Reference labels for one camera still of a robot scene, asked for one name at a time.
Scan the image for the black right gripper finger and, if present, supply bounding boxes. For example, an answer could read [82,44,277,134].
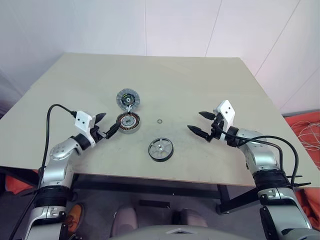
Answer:
[186,124,210,140]
[198,111,216,121]

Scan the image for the black spoked rotor wheel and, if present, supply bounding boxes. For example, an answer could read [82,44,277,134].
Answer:
[147,136,174,164]

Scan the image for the orange fabric cushion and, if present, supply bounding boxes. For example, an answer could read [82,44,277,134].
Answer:
[284,111,320,240]

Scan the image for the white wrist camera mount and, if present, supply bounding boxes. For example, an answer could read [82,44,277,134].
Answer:
[74,111,97,148]
[216,99,236,130]

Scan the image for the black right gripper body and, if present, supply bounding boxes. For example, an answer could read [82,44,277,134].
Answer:
[206,112,228,143]

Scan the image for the grey motor housing cover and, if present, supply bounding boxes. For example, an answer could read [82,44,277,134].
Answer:
[115,88,141,112]

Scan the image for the orange shoe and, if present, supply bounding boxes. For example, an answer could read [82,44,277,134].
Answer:
[67,203,85,232]

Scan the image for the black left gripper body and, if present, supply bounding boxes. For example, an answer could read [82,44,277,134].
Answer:
[89,125,109,144]

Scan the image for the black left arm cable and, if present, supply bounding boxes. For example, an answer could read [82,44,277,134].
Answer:
[8,104,77,240]

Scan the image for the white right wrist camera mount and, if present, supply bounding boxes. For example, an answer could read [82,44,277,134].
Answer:
[216,99,236,130]

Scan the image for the copper wound motor stator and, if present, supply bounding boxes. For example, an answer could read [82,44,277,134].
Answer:
[117,112,141,135]

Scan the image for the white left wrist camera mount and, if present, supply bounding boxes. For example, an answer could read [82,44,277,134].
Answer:
[74,111,97,148]

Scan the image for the white cable coil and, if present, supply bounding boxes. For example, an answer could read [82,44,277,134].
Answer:
[296,119,320,151]

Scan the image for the grey robot torso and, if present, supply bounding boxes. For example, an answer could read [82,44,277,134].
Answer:
[107,224,226,240]

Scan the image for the dark rounded pinkish shape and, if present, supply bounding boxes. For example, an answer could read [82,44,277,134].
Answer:
[111,204,138,237]

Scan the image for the black table frame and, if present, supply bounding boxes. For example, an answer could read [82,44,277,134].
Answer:
[0,166,320,216]

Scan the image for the orange fabric under table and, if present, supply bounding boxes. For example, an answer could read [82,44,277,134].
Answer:
[4,174,36,195]

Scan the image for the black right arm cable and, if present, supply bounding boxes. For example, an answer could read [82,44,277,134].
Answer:
[216,122,301,188]

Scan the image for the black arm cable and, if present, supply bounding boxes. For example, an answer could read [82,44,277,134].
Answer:
[216,122,301,188]
[8,104,77,240]

